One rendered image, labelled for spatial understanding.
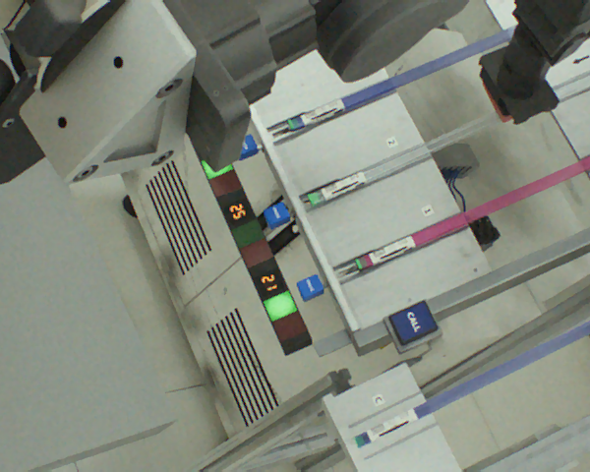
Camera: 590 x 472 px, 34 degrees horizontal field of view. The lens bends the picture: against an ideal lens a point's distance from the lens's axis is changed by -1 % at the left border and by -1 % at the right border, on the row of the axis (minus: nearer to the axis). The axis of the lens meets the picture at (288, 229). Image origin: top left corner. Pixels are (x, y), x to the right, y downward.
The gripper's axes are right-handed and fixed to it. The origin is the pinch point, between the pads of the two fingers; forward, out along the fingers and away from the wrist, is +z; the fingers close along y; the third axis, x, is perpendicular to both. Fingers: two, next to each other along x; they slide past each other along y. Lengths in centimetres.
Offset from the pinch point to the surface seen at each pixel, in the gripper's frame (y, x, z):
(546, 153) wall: 46, -80, 173
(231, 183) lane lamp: 7.6, 37.6, 4.5
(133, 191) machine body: 43, 50, 71
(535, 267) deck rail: -21.1, 7.0, 0.6
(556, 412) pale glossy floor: -31, -36, 159
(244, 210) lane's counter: 3.2, 37.6, 4.5
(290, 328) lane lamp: -14.4, 38.6, 4.6
